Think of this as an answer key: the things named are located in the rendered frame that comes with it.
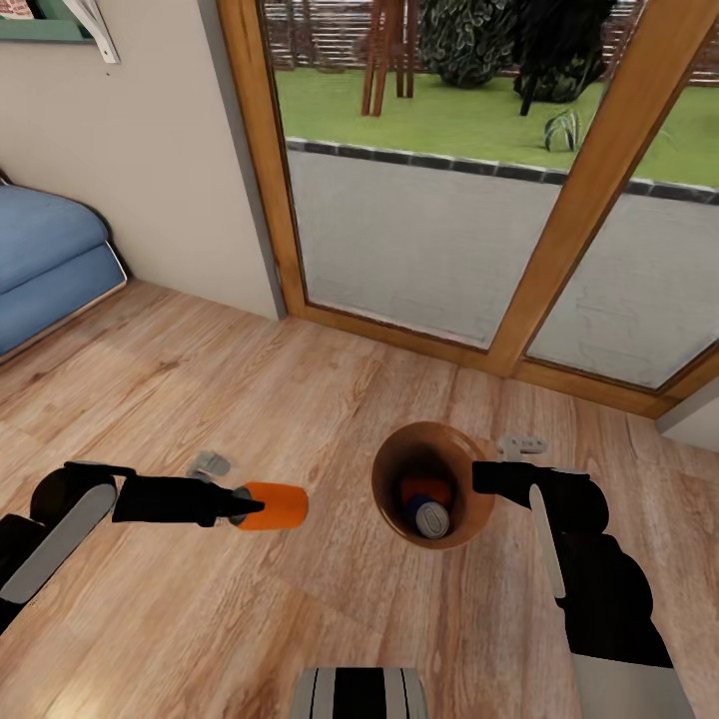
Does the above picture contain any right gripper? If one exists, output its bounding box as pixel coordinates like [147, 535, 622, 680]
[472, 460, 536, 503]

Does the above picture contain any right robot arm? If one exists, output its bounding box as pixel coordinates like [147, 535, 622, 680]
[472, 435, 697, 719]

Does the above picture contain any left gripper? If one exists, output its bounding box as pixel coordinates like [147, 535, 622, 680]
[147, 476, 265, 528]

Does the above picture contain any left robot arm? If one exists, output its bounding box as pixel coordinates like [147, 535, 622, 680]
[0, 450, 265, 635]

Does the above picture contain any trash can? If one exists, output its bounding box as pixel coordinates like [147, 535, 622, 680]
[370, 420, 495, 550]

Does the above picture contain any can of soda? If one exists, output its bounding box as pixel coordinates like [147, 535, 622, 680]
[405, 492, 449, 538]
[228, 482, 310, 531]
[395, 477, 451, 509]

